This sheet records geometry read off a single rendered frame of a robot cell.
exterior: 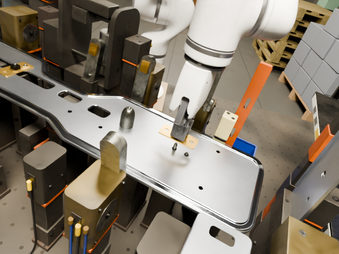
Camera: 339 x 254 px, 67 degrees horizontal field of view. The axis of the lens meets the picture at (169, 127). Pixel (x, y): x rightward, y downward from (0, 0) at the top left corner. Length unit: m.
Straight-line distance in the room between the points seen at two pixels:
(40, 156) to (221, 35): 0.38
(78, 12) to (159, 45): 0.36
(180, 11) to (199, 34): 0.60
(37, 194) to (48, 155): 0.09
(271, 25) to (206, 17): 0.10
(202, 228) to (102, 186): 0.18
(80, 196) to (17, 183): 0.49
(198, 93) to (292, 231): 0.26
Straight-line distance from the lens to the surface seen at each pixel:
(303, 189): 0.57
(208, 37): 0.41
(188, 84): 0.43
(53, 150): 0.55
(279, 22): 0.44
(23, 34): 0.95
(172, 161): 0.54
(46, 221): 0.66
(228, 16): 0.41
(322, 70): 3.54
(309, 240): 0.47
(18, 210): 0.82
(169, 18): 1.01
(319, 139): 0.69
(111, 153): 0.40
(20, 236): 0.78
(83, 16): 0.79
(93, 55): 0.75
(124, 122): 0.58
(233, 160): 0.61
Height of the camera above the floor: 1.37
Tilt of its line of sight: 36 degrees down
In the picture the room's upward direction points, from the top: 17 degrees clockwise
